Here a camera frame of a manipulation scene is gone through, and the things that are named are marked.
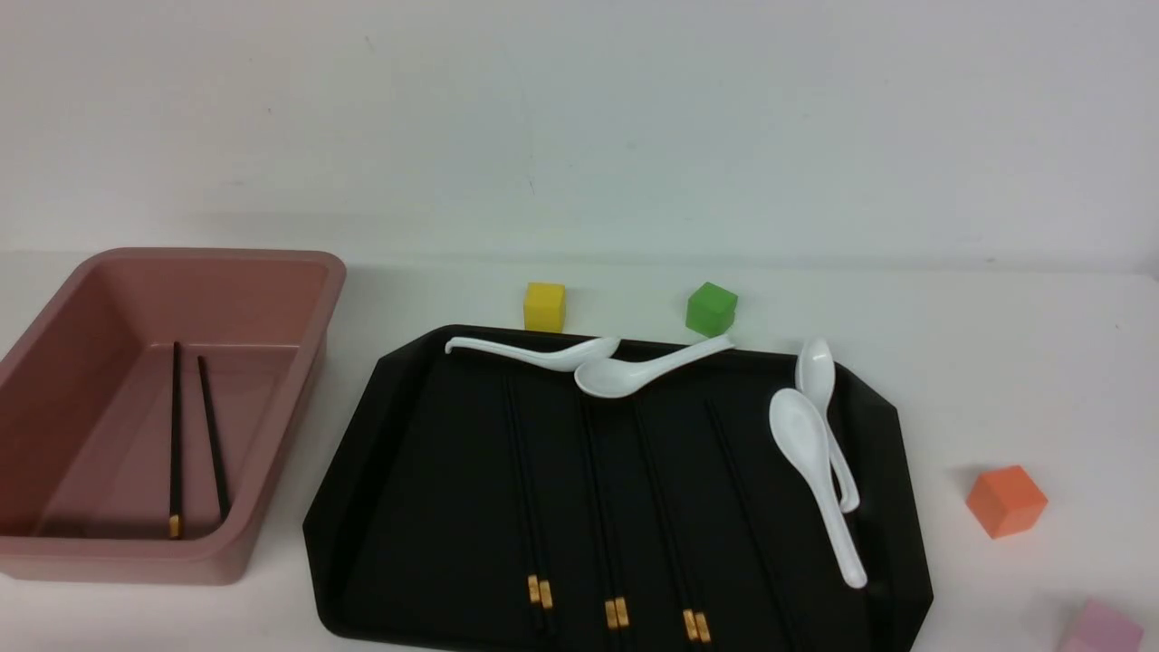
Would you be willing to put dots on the pink cube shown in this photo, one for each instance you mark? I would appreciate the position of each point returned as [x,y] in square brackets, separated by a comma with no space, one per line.
[1099,627]

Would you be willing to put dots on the black plastic tray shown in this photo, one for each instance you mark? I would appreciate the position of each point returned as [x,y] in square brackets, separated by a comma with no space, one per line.
[416,533]

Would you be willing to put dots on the plain black chopstick in bin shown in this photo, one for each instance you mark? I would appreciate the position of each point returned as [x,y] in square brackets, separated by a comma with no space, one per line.
[223,499]

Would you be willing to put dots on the white spoon top middle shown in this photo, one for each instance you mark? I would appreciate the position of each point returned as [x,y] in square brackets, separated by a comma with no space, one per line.
[612,379]

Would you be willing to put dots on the yellow cube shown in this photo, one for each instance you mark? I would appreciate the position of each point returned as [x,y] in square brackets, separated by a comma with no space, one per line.
[545,307]

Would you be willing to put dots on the green cube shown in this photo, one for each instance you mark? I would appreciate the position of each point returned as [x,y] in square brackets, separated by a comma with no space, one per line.
[711,310]

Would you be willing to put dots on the orange cube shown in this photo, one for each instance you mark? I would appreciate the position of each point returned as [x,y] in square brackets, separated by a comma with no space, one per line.
[1006,501]

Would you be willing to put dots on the white spoon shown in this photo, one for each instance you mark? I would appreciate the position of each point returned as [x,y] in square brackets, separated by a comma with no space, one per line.
[567,360]
[612,379]
[815,376]
[799,432]

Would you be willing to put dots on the white spoon top left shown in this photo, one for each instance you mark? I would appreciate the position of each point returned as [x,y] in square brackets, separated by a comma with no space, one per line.
[567,360]

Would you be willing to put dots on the white spoon right rear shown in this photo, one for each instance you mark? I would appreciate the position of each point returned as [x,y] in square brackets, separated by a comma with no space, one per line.
[815,376]

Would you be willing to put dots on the black chopstick pair gold band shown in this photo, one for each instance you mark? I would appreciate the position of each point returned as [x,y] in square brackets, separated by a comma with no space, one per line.
[542,607]

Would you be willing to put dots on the black chopstick pair middle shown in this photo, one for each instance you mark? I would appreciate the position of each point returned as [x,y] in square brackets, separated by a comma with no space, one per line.
[615,598]

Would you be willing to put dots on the black chopstick pair right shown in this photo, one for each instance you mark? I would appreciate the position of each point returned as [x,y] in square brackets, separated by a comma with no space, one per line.
[688,603]

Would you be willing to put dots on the pink plastic bin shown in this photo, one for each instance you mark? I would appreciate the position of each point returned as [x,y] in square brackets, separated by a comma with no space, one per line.
[86,402]

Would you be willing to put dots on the white spoon right front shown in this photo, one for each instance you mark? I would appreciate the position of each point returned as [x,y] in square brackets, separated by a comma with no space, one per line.
[799,432]

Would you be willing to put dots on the plain black chopstick on tray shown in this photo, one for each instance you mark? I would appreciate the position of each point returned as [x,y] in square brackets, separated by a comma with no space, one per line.
[740,490]

